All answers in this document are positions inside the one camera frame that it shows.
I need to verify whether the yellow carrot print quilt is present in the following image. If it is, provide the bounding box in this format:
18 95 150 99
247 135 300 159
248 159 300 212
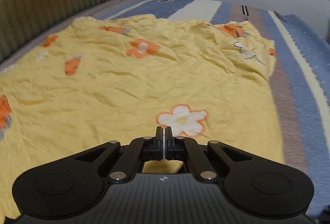
1 15 284 218

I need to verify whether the blue striped bed sheet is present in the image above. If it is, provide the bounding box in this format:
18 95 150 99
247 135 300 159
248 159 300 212
0 0 330 218

